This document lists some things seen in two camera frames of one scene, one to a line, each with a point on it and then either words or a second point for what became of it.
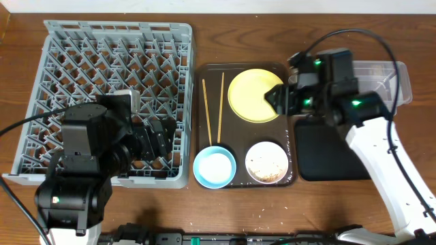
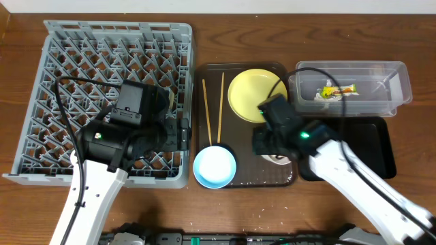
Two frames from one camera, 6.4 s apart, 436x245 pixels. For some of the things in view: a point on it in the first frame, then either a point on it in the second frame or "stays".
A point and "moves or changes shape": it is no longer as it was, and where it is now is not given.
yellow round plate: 246,95 stays
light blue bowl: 214,167 stays
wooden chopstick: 208,112 stays
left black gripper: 150,142 -> 184,134
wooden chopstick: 221,111 stays
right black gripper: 290,100 -> 260,143
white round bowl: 266,162 moves or changes shape
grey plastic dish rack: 79,60 stays
